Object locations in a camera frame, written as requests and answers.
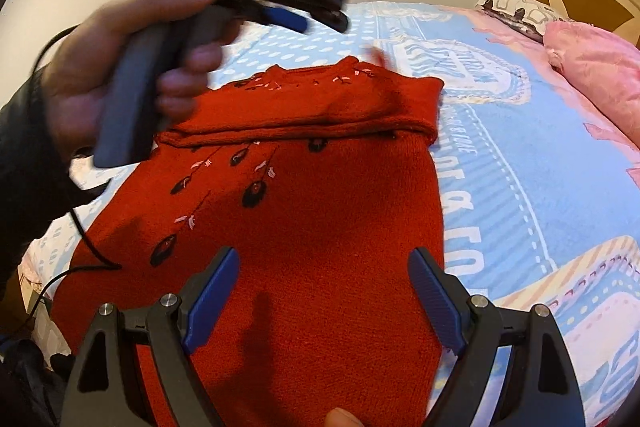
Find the black cable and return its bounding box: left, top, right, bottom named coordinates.
left=27, top=24, right=124, bottom=323

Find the person's left hand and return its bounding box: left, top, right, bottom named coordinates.
left=41, top=0, right=243, bottom=162

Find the pink folded quilt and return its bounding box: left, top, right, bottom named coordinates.
left=544, top=22, right=639, bottom=144

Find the person's left forearm black sleeve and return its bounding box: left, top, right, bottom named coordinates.
left=0, top=70, right=107, bottom=286

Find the person's right hand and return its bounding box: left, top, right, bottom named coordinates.
left=323, top=407, right=364, bottom=427

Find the patterned white pillow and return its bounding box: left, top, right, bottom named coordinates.
left=475, top=0, right=566, bottom=43

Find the blue polka dot bedsheet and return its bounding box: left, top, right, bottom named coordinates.
left=26, top=2, right=639, bottom=426

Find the red knitted sweater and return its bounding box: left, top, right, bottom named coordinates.
left=52, top=57, right=444, bottom=426

